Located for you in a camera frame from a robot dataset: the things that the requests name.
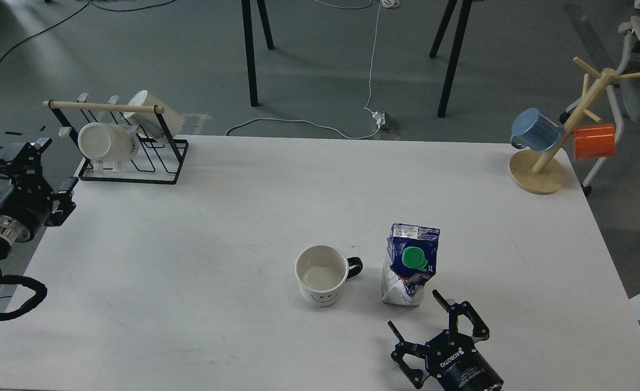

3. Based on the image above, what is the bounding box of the black table leg pair right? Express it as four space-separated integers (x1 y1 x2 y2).
429 1 474 118

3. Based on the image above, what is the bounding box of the cream mug rear on rack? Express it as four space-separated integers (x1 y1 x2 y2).
122 91 185 144

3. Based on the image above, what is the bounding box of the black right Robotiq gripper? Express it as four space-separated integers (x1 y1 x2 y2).
388 289 505 391

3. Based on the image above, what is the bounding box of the white smiley mug black handle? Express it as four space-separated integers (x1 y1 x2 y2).
294 245 364 307

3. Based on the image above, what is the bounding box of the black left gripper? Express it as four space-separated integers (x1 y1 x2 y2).
0 137 79 242

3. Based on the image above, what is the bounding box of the black table leg pair left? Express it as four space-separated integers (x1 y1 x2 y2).
240 0 275 108

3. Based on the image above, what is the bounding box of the blue mug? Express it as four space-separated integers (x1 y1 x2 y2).
509 108 563 153

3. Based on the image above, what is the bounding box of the black floor cable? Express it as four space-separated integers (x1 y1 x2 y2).
0 0 176 90

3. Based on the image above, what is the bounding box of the black wire cup rack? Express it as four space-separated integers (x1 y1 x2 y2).
43 93 188 185

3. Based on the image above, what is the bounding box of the cream mug front on rack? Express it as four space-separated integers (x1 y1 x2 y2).
78 122 140 173

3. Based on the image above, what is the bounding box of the white power cable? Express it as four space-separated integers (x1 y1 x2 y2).
225 0 402 140

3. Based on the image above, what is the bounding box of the blue white milk carton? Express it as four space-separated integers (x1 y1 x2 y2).
381 223 440 306

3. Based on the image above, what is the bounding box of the orange mug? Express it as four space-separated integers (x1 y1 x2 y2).
573 124 616 161

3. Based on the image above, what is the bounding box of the wooden mug tree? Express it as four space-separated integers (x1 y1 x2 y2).
508 56 640 195

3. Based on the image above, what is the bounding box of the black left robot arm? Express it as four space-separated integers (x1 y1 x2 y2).
0 138 79 322

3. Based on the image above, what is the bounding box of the cream mug on rack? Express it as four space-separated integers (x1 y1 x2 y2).
122 91 185 144
78 122 140 173

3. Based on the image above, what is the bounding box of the black table leg pair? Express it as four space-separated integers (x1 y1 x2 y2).
429 1 474 118
240 0 275 108

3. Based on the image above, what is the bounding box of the white power strip plug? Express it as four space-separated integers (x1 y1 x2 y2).
370 111 398 132

